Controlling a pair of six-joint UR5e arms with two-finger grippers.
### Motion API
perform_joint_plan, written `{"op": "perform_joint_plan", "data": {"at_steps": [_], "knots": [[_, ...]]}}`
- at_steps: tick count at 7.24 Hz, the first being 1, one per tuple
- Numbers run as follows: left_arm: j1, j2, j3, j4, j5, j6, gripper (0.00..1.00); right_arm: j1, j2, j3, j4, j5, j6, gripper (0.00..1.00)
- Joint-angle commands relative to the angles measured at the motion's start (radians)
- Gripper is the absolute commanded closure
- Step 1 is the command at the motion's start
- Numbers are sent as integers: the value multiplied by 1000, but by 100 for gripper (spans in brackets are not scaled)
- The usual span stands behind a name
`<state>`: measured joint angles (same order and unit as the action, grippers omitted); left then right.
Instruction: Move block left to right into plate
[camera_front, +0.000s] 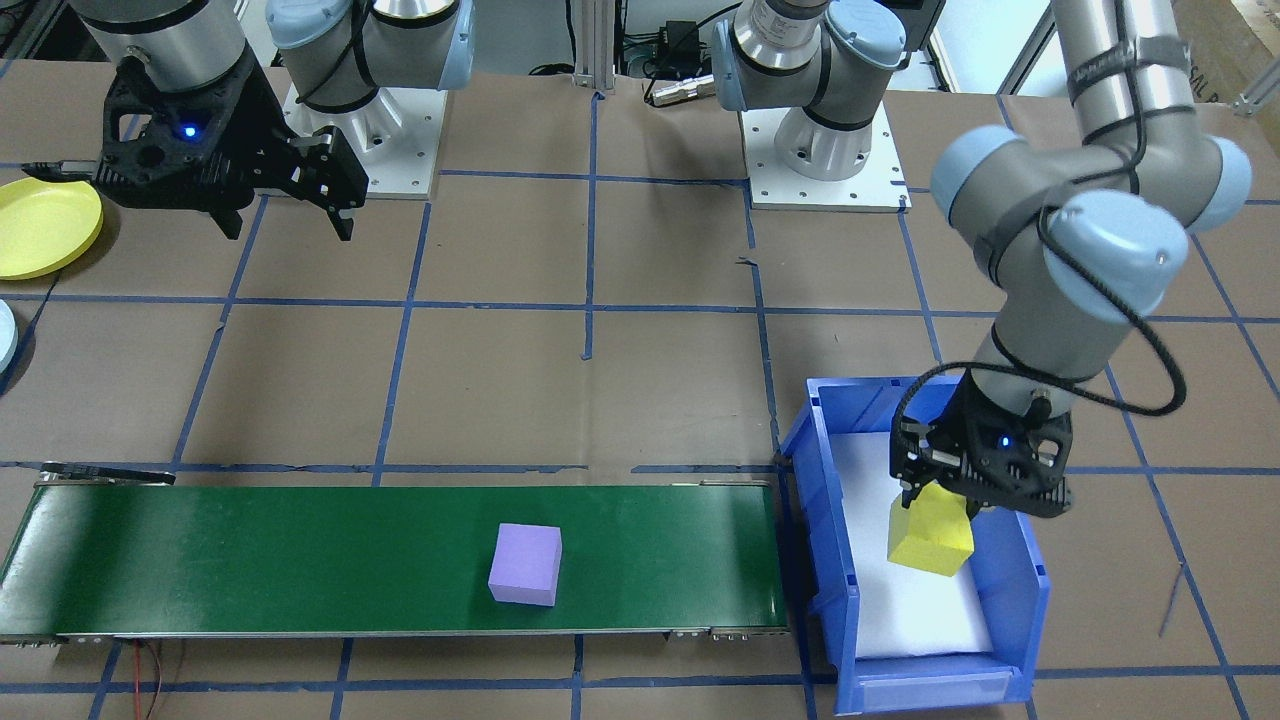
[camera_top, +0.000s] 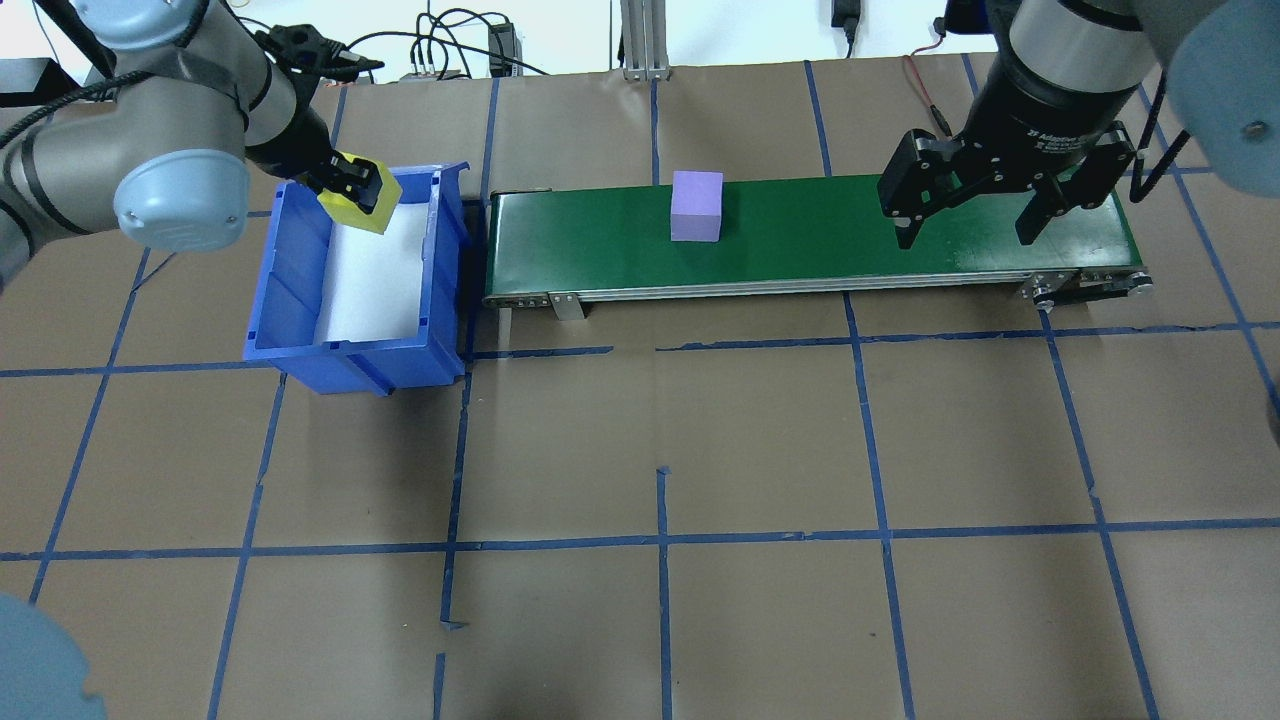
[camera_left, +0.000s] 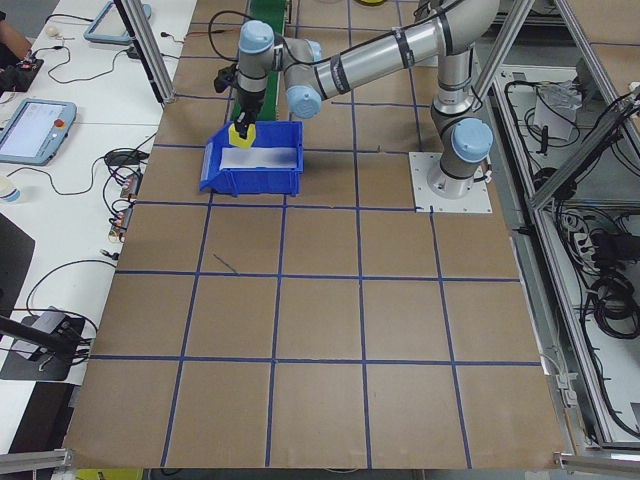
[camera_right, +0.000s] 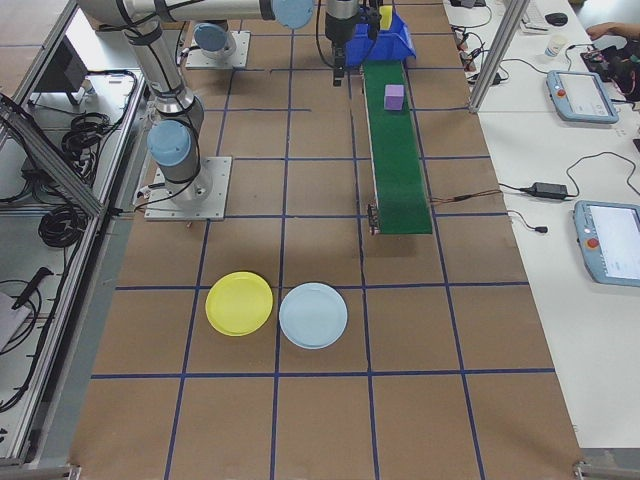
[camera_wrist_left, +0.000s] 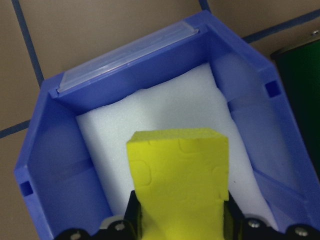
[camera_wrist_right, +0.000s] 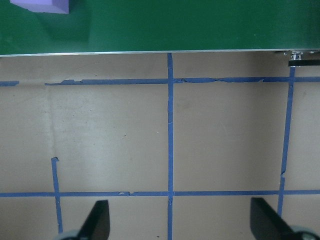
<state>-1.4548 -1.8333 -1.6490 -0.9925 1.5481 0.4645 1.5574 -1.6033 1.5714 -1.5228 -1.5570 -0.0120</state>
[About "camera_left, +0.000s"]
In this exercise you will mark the red black circuit board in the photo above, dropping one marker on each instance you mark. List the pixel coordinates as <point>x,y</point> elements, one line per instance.
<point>30,65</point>

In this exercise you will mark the black camera stand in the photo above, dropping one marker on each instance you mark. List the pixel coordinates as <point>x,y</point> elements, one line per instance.
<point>30,332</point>

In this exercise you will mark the aluminium extrusion post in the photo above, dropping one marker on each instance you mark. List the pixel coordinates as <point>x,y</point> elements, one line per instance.
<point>150,55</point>

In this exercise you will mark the blue plastic storage bin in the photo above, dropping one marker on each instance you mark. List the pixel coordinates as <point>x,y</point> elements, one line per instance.
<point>250,182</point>

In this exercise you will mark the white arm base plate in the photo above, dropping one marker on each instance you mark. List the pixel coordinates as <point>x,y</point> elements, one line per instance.
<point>475,200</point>

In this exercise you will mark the white power strip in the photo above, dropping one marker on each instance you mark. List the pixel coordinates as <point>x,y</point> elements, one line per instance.
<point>580,237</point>

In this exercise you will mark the black device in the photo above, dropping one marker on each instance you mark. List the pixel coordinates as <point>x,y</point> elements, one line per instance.
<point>10,77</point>

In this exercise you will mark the aluminium extrusion bar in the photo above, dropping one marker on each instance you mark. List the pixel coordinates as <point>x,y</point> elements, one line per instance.
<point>600,461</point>
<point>35,459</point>

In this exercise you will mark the yellow plastic plate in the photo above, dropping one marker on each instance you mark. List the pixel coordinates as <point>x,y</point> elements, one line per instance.
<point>371,2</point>

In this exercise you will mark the white paper cup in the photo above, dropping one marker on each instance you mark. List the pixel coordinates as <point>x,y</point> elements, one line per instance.
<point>10,190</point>

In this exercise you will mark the green conveyor belt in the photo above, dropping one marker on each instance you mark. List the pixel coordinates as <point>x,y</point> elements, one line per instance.
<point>272,100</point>

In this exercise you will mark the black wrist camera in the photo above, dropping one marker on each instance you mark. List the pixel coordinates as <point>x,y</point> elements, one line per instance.
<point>225,80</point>

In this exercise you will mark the small white round object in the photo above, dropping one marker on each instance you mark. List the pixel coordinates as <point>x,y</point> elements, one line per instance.
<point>54,32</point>

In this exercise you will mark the white desk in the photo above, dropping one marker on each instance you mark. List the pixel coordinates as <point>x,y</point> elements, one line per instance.
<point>65,220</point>

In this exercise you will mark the white plastic bag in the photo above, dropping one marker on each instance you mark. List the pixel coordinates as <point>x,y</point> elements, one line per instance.
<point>555,112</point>

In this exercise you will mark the yellow foam block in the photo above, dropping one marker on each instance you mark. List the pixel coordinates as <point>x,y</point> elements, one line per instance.
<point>251,140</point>

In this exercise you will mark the white foam pad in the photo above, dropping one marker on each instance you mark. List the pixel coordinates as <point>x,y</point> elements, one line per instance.
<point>265,157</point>

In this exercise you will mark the black monitor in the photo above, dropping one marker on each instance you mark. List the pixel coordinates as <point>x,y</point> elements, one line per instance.
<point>15,265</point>

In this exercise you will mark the metal bar frame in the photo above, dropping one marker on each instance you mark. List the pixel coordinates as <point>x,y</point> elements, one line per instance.
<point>565,175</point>

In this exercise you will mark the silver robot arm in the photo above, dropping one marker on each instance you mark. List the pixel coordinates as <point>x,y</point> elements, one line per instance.
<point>380,55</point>

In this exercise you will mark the small circuit board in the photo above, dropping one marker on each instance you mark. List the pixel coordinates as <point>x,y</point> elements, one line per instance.
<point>131,184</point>
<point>120,220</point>

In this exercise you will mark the light blue teach pendant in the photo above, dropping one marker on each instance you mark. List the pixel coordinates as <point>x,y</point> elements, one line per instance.
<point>115,22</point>
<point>35,130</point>

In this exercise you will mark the black power adapter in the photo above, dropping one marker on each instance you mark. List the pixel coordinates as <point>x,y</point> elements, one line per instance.
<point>125,157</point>
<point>136,52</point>

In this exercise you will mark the person forearm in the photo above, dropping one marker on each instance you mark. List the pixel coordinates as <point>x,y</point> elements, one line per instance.
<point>15,40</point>

